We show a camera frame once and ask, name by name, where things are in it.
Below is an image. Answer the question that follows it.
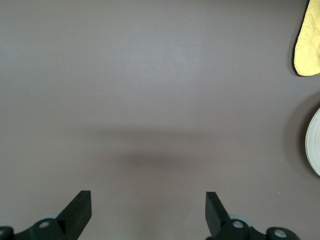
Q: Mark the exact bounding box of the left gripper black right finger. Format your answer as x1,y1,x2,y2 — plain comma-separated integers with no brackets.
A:
205,191,300,240

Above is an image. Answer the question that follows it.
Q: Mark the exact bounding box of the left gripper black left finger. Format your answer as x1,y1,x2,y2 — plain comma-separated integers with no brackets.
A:
0,190,92,240

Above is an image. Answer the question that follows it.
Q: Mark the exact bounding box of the round pale wooden plate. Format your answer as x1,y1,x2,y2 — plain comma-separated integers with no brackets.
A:
304,107,320,177

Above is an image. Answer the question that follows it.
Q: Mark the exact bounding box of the brown table cover sheet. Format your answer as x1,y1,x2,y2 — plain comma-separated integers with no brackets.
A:
0,0,320,240

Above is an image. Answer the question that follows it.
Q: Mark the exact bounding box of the yellow quilted oven mitt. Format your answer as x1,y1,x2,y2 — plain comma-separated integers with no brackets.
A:
292,0,320,77

